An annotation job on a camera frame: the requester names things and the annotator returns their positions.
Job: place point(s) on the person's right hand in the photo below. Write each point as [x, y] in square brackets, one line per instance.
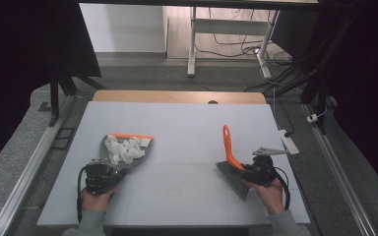
[270, 196]

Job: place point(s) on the white power strip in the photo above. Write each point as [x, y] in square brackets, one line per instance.
[288, 142]

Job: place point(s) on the person's left hand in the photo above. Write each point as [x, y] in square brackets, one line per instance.
[95, 201]

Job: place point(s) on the white wall panel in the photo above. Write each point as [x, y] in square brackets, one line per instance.
[121, 28]

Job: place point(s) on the dark curtain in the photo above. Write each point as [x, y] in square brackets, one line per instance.
[367, 82]
[19, 65]

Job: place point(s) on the aluminium floor rail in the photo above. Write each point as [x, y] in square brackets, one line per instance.
[338, 177]
[29, 170]

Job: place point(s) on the grey dustpan with orange edge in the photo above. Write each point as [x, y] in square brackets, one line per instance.
[138, 157]

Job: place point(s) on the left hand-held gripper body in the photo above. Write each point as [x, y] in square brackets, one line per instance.
[99, 178]

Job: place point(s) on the black metal stand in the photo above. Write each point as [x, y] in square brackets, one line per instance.
[318, 78]
[55, 98]

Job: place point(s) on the small white adapter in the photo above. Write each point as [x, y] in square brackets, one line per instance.
[312, 118]

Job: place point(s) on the pale table cover board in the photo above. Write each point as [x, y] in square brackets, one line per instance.
[183, 196]

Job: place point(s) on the white desk frame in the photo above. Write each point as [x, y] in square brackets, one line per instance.
[229, 27]

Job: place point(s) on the pile of white paper scraps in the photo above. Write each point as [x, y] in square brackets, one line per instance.
[124, 150]

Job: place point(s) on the wooden table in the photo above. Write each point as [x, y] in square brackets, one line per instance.
[177, 97]

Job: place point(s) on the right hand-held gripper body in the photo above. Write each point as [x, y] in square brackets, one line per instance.
[259, 172]

